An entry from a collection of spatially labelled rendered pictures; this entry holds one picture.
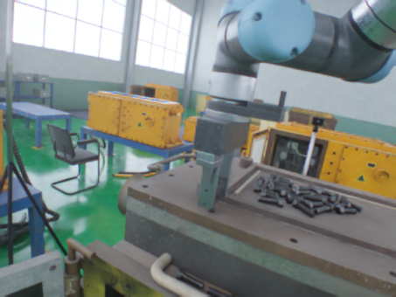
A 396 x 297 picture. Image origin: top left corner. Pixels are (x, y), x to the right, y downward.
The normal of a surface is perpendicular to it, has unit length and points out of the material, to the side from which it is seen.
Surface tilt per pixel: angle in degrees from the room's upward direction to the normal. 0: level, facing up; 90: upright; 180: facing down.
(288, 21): 90
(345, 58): 120
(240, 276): 90
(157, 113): 90
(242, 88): 90
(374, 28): 126
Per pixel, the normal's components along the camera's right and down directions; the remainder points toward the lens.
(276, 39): 0.17, 0.25
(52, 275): 0.74, 0.26
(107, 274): -0.46, 0.15
